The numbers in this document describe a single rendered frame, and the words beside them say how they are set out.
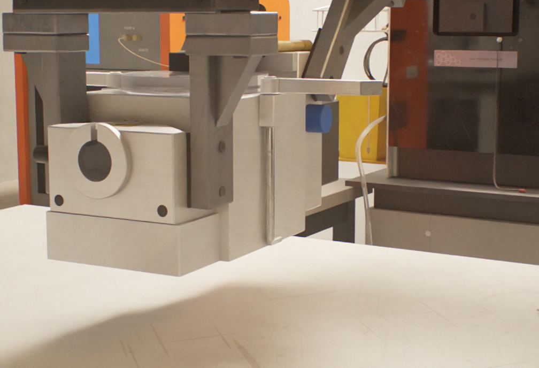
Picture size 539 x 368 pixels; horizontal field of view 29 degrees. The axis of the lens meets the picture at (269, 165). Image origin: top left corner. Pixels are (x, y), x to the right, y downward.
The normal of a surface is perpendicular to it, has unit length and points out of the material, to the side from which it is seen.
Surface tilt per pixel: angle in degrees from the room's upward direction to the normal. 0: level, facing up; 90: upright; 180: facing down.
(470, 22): 90
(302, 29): 90
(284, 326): 0
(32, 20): 90
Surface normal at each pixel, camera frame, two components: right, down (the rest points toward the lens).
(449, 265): 0.00, -0.99
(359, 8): -0.36, -0.54
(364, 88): 0.30, 0.14
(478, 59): -0.50, 0.12
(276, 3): 0.86, 0.07
